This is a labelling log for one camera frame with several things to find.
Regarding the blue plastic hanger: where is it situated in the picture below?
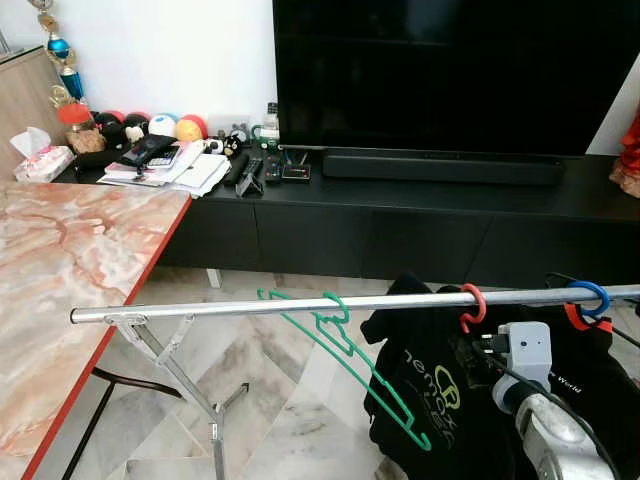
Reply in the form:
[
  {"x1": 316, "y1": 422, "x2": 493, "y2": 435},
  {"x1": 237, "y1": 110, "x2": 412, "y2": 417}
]
[{"x1": 567, "y1": 280, "x2": 612, "y2": 323}]

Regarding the red buddha statue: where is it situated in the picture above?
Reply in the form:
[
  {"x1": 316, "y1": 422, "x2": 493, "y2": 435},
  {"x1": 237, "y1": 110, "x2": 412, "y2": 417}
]
[{"x1": 612, "y1": 108, "x2": 640, "y2": 197}]

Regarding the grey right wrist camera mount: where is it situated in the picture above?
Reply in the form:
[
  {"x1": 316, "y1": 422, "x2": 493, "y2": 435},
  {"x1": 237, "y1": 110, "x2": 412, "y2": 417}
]
[{"x1": 495, "y1": 321, "x2": 554, "y2": 393}]

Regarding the black phone stand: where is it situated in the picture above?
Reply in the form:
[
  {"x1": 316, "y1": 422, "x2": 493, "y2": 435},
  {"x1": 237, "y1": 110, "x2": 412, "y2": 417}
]
[{"x1": 235, "y1": 165, "x2": 267, "y2": 198}]

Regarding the black flat screen television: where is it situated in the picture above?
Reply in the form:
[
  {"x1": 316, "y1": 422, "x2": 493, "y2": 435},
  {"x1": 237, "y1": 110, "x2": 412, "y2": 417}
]
[{"x1": 272, "y1": 0, "x2": 640, "y2": 158}]

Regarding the white blue round toy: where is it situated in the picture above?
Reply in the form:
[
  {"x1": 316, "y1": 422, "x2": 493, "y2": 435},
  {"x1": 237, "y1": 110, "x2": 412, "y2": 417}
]
[{"x1": 148, "y1": 112, "x2": 181, "y2": 139}]

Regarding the gold trophy blue ball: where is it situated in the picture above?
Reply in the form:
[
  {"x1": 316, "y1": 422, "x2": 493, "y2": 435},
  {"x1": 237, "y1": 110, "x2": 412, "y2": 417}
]
[{"x1": 28, "y1": 0, "x2": 89, "y2": 103}]

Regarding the black pouch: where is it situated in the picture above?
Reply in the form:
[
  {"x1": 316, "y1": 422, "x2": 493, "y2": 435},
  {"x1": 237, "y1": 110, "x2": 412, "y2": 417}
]
[{"x1": 118, "y1": 133, "x2": 179, "y2": 168}]

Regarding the silver metal clothes rack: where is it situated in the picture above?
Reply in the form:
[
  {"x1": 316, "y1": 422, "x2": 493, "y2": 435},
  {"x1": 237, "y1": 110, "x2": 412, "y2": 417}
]
[{"x1": 70, "y1": 284, "x2": 640, "y2": 480}]

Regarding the small panda toy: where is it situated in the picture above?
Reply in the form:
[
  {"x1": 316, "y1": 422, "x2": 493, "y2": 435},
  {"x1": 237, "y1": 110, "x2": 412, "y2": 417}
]
[{"x1": 205, "y1": 135, "x2": 243, "y2": 159}]

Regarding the small black display device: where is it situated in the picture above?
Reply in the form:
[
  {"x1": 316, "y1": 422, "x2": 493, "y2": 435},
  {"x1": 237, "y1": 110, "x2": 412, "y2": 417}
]
[{"x1": 281, "y1": 160, "x2": 312, "y2": 183}]

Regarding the orange round toy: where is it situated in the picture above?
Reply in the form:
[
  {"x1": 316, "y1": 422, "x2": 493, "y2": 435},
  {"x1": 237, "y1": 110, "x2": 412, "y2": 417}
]
[{"x1": 174, "y1": 113, "x2": 210, "y2": 143}]

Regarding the red plastic hanger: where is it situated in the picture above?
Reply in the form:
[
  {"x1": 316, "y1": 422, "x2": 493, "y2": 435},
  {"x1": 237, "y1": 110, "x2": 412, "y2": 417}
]
[{"x1": 458, "y1": 284, "x2": 489, "y2": 335}]

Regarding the glass jar red lid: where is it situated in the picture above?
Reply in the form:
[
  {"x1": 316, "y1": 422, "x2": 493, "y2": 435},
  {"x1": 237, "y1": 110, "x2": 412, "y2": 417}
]
[{"x1": 52, "y1": 85, "x2": 109, "y2": 157}]

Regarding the green plastic hanger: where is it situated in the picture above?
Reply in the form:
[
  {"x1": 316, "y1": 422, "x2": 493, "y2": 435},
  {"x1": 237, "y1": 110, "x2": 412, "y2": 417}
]
[{"x1": 257, "y1": 287, "x2": 434, "y2": 452}]

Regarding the light wooden cabinet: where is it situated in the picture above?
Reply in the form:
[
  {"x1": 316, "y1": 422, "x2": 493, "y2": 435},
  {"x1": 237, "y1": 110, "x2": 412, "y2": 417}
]
[{"x1": 0, "y1": 45, "x2": 73, "y2": 183}]

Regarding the pink tissue box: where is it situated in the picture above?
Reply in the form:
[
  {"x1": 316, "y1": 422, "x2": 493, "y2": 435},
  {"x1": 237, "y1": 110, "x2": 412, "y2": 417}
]
[{"x1": 9, "y1": 126, "x2": 77, "y2": 184}]

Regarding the black round toy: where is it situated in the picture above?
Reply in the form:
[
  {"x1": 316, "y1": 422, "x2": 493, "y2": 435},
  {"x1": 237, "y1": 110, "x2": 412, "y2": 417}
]
[
  {"x1": 93, "y1": 112, "x2": 123, "y2": 141},
  {"x1": 122, "y1": 111, "x2": 151, "y2": 139}
]

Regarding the black metal table frame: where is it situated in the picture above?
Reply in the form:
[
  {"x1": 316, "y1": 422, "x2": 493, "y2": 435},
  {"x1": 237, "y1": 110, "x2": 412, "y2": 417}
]
[{"x1": 60, "y1": 366, "x2": 186, "y2": 480}]

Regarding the black soundbar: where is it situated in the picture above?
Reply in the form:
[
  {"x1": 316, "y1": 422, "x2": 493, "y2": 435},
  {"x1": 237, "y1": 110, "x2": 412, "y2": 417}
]
[{"x1": 322, "y1": 150, "x2": 567, "y2": 188}]

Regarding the black T-shirt green logo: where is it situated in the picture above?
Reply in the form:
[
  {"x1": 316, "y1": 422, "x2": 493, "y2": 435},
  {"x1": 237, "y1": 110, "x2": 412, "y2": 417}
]
[{"x1": 360, "y1": 272, "x2": 546, "y2": 480}]

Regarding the clear plastic bottle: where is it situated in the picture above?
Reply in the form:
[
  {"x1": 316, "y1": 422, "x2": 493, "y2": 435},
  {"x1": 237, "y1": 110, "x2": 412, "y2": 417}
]
[{"x1": 262, "y1": 102, "x2": 282, "y2": 151}]

